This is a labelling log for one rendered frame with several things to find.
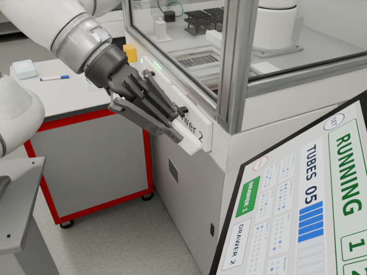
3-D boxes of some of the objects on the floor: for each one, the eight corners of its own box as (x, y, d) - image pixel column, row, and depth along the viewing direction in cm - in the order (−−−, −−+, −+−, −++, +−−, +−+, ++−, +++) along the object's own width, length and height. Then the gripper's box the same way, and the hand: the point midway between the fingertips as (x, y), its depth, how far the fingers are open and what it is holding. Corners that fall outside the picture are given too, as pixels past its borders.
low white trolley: (58, 237, 168) (11, 123, 122) (46, 168, 213) (9, 66, 167) (156, 203, 188) (147, 93, 142) (126, 146, 233) (113, 49, 187)
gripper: (84, 57, 45) (200, 163, 49) (126, 31, 55) (219, 121, 59) (65, 87, 49) (172, 181, 54) (107, 58, 59) (194, 139, 64)
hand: (183, 137), depth 56 cm, fingers closed
